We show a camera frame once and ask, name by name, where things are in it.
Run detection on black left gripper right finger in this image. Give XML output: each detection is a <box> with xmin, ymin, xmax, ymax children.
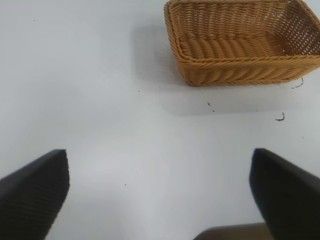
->
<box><xmin>249</xmin><ymin>147</ymin><xmax>320</xmax><ymax>240</ymax></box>

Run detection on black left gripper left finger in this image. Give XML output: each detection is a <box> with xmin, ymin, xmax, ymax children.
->
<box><xmin>0</xmin><ymin>149</ymin><xmax>71</xmax><ymax>240</ymax></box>

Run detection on woven wicker basket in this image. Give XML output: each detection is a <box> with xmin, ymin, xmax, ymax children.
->
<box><xmin>163</xmin><ymin>0</ymin><xmax>320</xmax><ymax>87</ymax></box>

